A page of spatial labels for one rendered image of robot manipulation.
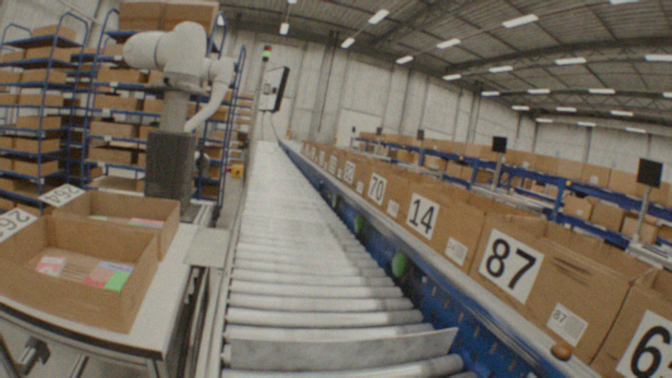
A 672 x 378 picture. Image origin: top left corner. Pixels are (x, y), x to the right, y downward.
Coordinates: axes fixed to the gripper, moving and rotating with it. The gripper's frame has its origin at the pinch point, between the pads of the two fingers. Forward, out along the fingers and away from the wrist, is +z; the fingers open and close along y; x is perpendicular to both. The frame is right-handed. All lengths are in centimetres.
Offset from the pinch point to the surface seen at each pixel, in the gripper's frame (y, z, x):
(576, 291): -27, 131, 37
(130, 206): -6.9, 27.9, -34.4
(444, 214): -24, 88, 50
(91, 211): -5, 25, -52
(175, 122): 19.1, 20.7, -10.4
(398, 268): -39, 79, 38
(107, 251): -13, 59, -39
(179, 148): 8.6, 24.8, -10.5
